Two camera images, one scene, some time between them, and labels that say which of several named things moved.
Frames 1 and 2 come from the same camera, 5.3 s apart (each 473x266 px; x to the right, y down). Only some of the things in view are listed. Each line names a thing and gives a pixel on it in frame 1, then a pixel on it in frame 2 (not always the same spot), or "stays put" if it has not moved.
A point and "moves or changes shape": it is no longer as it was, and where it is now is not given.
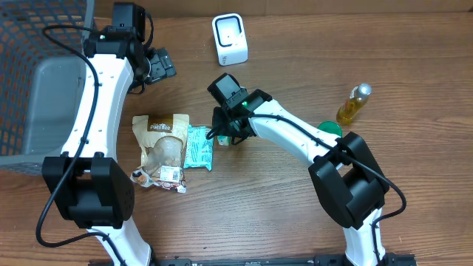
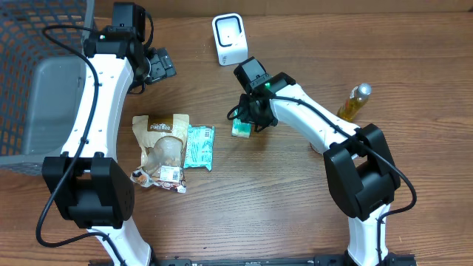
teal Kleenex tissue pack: [224, 140] moves or changes shape
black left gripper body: [161, 67] stays put
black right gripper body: [225, 130] to [252, 114]
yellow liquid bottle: [353, 103] stays put
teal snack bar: [199, 148] stays put
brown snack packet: [162, 140] stays put
